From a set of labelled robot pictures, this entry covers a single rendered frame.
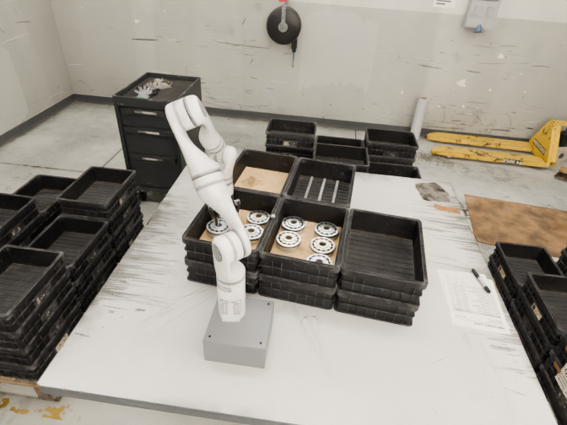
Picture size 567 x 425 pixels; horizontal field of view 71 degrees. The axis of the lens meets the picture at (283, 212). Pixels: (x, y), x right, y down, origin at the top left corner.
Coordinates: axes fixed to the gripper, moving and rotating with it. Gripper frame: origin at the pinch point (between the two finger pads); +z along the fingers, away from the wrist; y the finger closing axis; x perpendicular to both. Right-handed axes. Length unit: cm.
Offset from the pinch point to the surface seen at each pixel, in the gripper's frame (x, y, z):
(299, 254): -26.4, 22.1, 4.6
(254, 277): -28.9, 1.3, 7.0
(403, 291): -63, 43, -1
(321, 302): -45, 22, 14
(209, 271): -16.6, -12.4, 9.8
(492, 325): -79, 78, 17
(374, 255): -39, 50, 5
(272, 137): 135, 87, 34
